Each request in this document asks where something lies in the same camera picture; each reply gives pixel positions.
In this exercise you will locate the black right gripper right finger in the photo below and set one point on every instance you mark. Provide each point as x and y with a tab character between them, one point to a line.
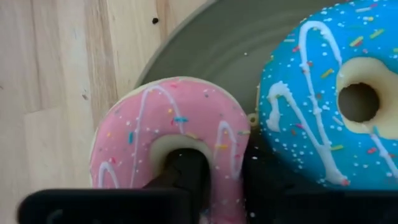
311	208

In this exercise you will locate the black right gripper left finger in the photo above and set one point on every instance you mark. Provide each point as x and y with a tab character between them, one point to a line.
109	207

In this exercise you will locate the large pink frosted donut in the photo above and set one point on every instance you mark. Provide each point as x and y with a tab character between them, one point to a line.
130	124

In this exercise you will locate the large blue frosted donut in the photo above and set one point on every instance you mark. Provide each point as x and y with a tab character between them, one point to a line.
311	77

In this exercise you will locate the grey-green round plate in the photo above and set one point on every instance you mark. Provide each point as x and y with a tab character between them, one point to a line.
217	46

